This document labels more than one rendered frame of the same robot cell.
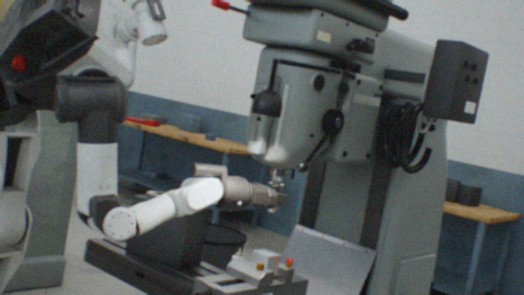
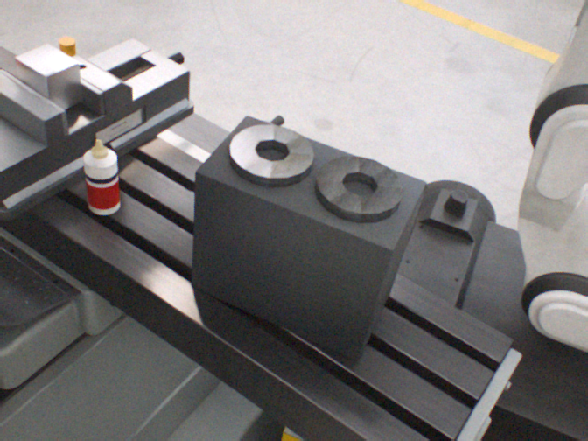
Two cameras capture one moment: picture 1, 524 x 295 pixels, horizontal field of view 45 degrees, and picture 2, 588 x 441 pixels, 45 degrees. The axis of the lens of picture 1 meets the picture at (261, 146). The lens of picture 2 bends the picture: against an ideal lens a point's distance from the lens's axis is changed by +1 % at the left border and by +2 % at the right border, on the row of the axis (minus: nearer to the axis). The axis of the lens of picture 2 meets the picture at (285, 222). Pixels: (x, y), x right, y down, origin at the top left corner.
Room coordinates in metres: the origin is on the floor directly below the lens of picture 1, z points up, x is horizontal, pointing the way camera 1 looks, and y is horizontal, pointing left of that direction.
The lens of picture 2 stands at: (2.56, 0.13, 1.58)
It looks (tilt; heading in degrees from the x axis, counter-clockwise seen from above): 44 degrees down; 170
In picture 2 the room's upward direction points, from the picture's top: 9 degrees clockwise
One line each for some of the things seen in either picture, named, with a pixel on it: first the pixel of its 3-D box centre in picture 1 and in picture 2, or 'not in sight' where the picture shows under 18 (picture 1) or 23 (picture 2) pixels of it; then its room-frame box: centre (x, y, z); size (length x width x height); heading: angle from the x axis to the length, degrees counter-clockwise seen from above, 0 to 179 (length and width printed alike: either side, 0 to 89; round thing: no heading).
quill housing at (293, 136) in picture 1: (291, 108); not in sight; (1.76, -0.06, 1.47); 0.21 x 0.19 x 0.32; 51
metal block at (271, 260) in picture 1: (264, 262); (50, 80); (1.75, -0.07, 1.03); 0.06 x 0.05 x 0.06; 49
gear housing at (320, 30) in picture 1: (313, 35); not in sight; (1.79, -0.09, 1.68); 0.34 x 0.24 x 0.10; 141
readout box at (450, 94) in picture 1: (458, 83); not in sight; (1.78, -0.51, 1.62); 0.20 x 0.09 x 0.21; 141
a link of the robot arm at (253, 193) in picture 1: (246, 194); not in sight; (1.70, 0.02, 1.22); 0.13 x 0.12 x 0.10; 34
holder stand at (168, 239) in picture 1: (168, 227); (303, 233); (2.00, 0.25, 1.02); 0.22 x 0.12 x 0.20; 62
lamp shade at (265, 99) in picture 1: (267, 102); not in sight; (1.53, 0.00, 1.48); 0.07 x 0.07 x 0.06
